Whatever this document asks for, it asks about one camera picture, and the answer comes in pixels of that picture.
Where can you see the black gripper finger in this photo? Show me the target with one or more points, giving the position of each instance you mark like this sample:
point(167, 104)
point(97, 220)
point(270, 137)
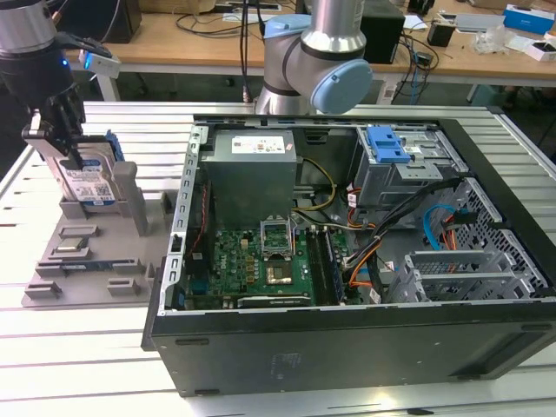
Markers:
point(52, 123)
point(74, 115)

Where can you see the hard disk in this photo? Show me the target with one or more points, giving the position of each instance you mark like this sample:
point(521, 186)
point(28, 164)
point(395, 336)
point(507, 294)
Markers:
point(93, 182)

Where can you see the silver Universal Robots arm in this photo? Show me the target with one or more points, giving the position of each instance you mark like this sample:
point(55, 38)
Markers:
point(330, 26)

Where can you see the metal disk bay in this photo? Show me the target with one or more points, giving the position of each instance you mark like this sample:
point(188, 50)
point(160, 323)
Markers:
point(456, 260)

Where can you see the black computer tower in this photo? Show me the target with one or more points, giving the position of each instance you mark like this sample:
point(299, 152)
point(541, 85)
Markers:
point(121, 21)

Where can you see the silver CPU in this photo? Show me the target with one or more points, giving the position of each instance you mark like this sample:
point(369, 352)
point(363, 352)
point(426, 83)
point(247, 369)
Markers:
point(74, 244)

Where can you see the grey parts rack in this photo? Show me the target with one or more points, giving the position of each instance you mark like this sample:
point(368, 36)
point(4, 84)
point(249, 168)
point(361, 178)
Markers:
point(108, 247)

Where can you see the long wooden desk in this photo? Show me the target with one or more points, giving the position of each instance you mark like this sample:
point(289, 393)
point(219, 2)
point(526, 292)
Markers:
point(195, 48)

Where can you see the RAM stick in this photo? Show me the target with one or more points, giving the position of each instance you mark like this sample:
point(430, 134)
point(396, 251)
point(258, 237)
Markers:
point(87, 266)

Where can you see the grey power supply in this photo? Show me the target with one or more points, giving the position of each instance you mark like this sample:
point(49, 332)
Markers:
point(247, 182)

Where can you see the green motherboard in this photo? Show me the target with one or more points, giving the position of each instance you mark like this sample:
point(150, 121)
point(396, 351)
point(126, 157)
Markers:
point(234, 260)

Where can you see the CPU socket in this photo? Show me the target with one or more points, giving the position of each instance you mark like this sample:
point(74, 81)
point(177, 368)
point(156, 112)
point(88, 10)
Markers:
point(278, 274)

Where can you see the graphics card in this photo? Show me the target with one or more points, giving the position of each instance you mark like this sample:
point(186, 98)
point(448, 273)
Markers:
point(273, 301)

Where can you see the black RAM slot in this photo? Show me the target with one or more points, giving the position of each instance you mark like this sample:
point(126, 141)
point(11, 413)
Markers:
point(333, 269)
point(317, 265)

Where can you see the blue plastic drive latch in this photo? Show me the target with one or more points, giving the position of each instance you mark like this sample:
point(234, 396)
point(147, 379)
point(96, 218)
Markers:
point(386, 147)

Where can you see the tall black box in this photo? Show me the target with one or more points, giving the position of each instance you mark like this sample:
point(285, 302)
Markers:
point(384, 35)

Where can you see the grey metal drive cage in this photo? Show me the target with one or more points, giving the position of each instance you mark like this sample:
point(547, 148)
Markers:
point(391, 182)

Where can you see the black PC case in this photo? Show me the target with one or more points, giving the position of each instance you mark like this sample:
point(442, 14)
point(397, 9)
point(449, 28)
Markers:
point(304, 347)

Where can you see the small black box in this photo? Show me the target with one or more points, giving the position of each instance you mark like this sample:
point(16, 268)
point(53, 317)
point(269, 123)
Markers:
point(441, 35)

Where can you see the flat grey box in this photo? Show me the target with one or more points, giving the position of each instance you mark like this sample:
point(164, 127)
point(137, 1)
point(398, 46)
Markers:
point(480, 22)

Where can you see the clear plastic packaging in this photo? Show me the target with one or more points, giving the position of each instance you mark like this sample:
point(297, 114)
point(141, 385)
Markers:
point(491, 41)

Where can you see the blue cardboard box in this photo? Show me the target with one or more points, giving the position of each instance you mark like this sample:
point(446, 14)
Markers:
point(527, 19)

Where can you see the white cardboard box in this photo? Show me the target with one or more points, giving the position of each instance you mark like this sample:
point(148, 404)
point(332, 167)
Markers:
point(538, 50)

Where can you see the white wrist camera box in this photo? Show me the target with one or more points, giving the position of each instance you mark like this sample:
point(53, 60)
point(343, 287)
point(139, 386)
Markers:
point(102, 64)

